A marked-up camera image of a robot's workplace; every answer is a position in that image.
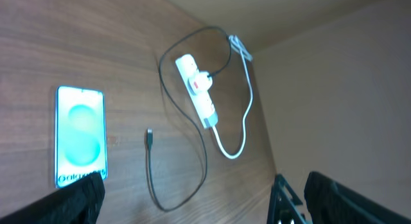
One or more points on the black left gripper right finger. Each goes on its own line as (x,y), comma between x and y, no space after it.
(325,202)

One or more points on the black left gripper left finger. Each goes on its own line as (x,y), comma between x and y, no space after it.
(79,202)

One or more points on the Samsung Galaxy smartphone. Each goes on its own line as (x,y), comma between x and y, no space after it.
(80,134)

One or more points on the white charger plug adapter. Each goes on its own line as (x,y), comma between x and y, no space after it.
(200,82)

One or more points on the white power strip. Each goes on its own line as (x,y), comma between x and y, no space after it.
(202,102)

